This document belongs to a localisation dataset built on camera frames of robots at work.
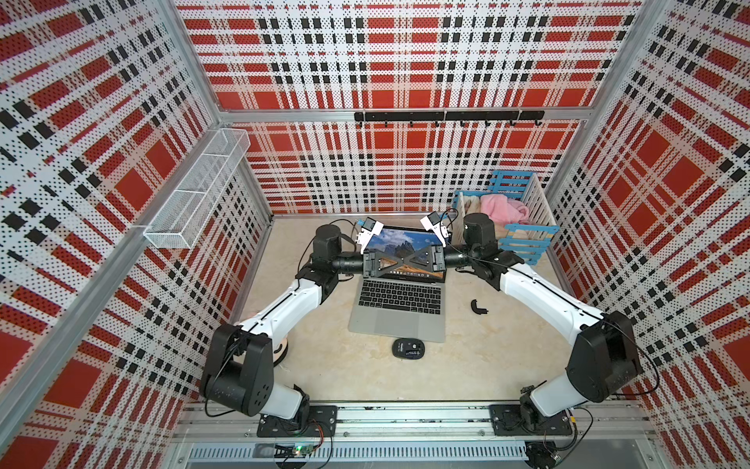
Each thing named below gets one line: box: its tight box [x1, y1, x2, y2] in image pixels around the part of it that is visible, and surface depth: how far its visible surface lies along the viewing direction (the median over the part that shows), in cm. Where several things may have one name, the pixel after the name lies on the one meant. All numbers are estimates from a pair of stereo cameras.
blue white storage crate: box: [451, 170, 560, 266], surface depth 109 cm
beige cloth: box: [461, 194, 482, 224], surface depth 118 cm
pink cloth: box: [479, 193, 530, 223], surface depth 107 cm
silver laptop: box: [348, 226, 447, 342], surface depth 97 cm
